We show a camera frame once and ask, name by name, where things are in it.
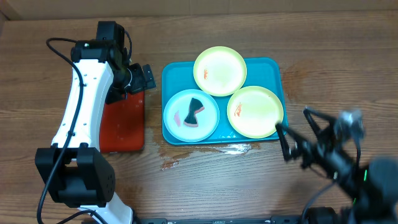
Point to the yellow-green plate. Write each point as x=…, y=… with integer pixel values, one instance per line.
x=253, y=112
x=220, y=71

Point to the red tray with black rim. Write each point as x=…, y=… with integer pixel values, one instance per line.
x=122, y=125

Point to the light blue plate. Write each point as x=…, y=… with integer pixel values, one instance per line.
x=176, y=110

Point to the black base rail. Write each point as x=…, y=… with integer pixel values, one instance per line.
x=284, y=219

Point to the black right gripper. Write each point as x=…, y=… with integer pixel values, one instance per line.
x=313, y=157

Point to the teal plastic tray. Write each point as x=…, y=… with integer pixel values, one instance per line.
x=262, y=71

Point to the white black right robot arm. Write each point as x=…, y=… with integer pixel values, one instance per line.
x=372, y=188

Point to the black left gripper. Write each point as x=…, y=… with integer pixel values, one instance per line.
x=140, y=85

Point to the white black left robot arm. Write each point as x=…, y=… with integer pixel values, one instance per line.
x=73, y=170

